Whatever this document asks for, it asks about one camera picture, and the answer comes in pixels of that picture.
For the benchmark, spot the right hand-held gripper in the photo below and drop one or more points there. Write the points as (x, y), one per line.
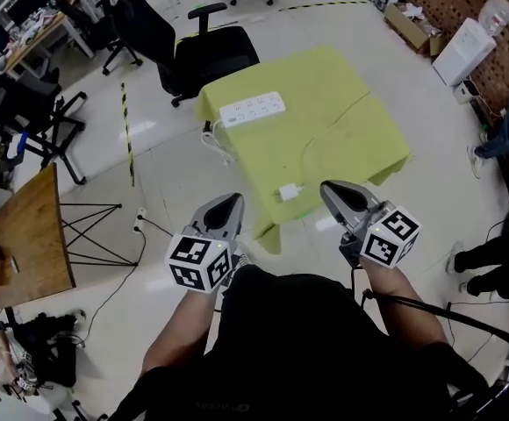
(388, 239)

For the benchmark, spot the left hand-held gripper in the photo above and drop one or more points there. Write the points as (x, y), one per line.
(202, 263)

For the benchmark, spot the white charger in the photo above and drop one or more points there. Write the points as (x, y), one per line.
(288, 192)

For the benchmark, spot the white power strip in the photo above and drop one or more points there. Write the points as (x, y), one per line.
(252, 109)

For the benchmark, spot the person's right forearm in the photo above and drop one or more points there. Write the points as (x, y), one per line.
(403, 305)

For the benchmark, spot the person's left forearm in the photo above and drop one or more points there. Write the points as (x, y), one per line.
(180, 323)

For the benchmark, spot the table with green cloth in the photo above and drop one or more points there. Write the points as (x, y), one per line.
(324, 147)

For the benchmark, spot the white floor socket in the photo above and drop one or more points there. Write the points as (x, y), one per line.
(139, 222)

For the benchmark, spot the yellow black floor tape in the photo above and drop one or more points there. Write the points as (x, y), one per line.
(324, 4)
(127, 134)

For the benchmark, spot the person's black clothed body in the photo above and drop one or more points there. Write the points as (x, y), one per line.
(289, 344)

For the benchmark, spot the large black office chair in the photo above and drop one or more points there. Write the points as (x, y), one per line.
(210, 57)

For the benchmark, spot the small white device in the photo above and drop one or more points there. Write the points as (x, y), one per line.
(465, 92)

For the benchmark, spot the open cardboard box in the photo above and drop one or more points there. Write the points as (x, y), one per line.
(408, 31)

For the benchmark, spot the white box appliance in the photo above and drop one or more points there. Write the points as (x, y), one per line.
(460, 53)

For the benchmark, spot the black bag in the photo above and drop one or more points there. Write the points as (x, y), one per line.
(52, 344)

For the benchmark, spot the black mesh office chair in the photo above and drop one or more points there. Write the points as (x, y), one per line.
(30, 99)

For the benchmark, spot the cluttered wooden desk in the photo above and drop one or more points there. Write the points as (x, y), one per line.
(39, 37)

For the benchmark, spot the black monitor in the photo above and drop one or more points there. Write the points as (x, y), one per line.
(26, 9)

